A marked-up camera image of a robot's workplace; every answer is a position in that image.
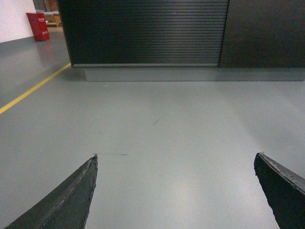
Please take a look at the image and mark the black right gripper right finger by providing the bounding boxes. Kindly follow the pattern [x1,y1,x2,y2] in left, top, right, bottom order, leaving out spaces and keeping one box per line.
[254,153,305,229]

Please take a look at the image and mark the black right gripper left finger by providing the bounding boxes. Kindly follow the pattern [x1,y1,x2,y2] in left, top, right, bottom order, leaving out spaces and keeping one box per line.
[6,155,98,229]

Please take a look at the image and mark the black checkout counter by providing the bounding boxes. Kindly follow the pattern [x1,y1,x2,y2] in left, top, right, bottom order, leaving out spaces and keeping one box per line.
[58,0,305,82]

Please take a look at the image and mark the red fire extinguisher box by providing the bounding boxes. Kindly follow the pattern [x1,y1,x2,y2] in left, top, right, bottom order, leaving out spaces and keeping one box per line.
[26,13,50,42]

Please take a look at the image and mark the wooden pallet with boxes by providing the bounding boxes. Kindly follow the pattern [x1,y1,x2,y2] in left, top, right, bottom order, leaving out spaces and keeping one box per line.
[33,0,61,28]

